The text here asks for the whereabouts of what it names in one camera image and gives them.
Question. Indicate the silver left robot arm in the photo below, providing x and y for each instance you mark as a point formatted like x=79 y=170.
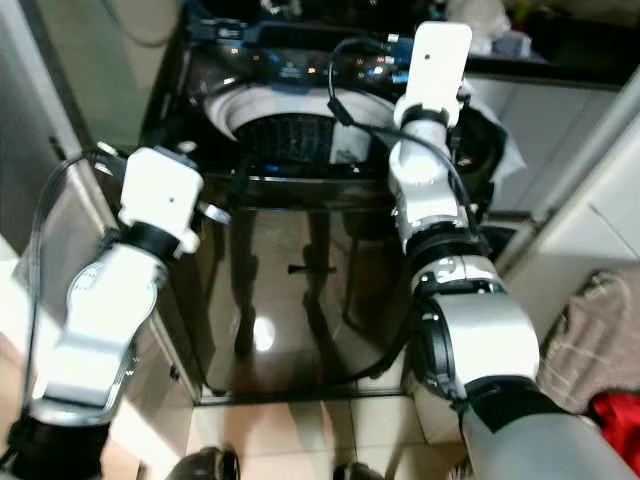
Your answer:
x=100 y=320

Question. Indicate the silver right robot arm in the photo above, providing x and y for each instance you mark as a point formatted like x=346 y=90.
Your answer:
x=490 y=330

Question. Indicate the dark grey top-load washing machine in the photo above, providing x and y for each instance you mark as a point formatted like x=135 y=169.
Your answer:
x=300 y=300

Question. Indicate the grey door panel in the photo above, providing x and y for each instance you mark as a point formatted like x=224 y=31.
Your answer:
x=25 y=120

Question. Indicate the dark left robot foot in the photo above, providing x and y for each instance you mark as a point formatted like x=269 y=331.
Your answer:
x=210 y=465

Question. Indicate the white cabinet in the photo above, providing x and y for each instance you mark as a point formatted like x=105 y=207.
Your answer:
x=560 y=130

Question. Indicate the beige cloth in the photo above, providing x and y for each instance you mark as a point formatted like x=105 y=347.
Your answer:
x=595 y=330

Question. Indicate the red cloth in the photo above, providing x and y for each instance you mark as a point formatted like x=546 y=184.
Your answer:
x=618 y=430

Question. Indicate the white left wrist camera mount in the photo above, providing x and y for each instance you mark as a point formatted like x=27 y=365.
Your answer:
x=160 y=195

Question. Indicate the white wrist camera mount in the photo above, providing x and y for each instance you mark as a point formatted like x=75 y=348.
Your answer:
x=440 y=60
x=160 y=195

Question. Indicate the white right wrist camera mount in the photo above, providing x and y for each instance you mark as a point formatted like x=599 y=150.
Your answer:
x=440 y=60

